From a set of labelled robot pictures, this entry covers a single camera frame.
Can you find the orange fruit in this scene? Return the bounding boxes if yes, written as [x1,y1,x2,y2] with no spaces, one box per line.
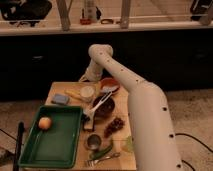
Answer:
[38,117,52,130]

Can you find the yellow banana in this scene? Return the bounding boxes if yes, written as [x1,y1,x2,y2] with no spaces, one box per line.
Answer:
[65,90,81,100]

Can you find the green plastic tray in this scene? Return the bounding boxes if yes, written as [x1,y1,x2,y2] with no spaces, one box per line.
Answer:
[18,105,82,169]

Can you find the white handled brush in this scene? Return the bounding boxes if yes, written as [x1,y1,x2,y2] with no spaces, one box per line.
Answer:
[83,92,112,119]

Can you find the green apple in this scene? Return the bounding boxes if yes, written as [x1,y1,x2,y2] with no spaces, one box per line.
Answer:
[125,136,133,153]

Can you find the blue sponge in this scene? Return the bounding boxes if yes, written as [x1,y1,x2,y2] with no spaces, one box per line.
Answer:
[51,94,69,105]

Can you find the wooden table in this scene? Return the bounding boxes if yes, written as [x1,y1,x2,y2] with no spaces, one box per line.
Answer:
[23,81,138,171]

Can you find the green cucumber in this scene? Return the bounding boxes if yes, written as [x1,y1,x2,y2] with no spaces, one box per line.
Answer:
[89,140,114,160]

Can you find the black bag on shelf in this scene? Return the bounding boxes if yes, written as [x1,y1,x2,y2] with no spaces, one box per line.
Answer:
[0,0,52,27]

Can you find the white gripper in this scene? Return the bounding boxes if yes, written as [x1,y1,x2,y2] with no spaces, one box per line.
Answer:
[79,68,99,82]

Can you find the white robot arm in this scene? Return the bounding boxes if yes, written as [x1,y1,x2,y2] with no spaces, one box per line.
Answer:
[83,44,184,171]

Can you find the white bottle on shelf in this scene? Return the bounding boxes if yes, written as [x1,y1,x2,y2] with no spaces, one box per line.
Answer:
[84,0,97,22]

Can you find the wooden block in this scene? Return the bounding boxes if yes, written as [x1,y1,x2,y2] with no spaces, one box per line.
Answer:
[83,114,94,132]

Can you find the bunch of dark grapes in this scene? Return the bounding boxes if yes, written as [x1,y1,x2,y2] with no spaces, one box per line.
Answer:
[104,117,125,138]

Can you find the white paper cup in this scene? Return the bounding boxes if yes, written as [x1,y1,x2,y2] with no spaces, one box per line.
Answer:
[80,86,95,102]

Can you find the orange clay bowl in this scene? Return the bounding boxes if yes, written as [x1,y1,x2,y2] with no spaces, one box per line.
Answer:
[100,77,120,94]

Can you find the black pole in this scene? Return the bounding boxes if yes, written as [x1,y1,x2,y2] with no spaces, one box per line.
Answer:
[12,122,25,171]

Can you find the small metal cup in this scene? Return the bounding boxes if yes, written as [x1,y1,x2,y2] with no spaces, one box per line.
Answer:
[86,134,102,151]

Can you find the dark brown bowl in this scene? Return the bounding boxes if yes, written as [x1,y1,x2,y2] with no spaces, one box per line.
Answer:
[95,98,115,118]

